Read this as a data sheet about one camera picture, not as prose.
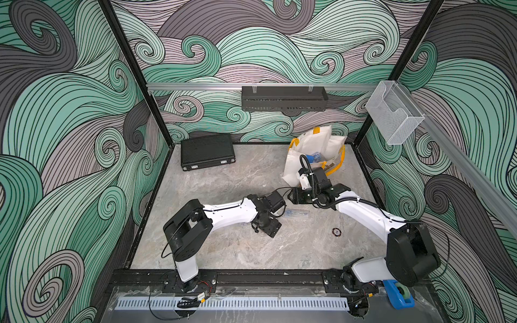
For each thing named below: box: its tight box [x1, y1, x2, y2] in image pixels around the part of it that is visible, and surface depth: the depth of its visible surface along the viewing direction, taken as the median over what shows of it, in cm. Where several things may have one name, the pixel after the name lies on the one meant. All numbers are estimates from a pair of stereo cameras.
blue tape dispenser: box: [383, 279, 416, 311], surface depth 68 cm
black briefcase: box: [180, 133, 236, 171], surface depth 112 cm
